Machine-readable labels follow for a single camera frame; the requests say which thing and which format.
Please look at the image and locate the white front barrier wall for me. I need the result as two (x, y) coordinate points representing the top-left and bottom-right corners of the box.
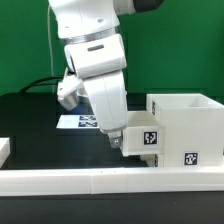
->
(0, 166), (224, 196)

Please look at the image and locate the black cable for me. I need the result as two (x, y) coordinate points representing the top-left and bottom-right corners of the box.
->
(18, 74), (66, 94)

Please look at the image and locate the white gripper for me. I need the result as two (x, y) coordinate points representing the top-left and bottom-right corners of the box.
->
(83, 71), (127, 148)

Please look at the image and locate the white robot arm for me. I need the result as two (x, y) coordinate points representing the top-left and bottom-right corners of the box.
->
(48, 0), (164, 148)

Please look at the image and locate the white drawer cabinet box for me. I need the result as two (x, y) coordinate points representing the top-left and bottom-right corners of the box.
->
(146, 94), (224, 167)

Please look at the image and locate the white marker tag sheet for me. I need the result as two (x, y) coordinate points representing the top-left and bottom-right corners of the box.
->
(57, 115), (98, 129)

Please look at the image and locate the white thin cable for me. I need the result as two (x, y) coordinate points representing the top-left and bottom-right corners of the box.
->
(46, 6), (56, 94)

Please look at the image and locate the white barrier wall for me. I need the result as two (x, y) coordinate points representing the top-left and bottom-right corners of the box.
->
(0, 138), (10, 168)
(0, 166), (224, 196)

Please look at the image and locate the white front drawer tray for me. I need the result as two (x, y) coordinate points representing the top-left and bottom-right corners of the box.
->
(140, 154), (163, 167)

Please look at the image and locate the white drawer tray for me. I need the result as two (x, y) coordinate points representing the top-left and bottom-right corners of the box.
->
(121, 111), (164, 157)
(140, 154), (163, 167)

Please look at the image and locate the white left barrier wall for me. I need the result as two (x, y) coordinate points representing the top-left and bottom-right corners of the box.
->
(0, 138), (10, 168)

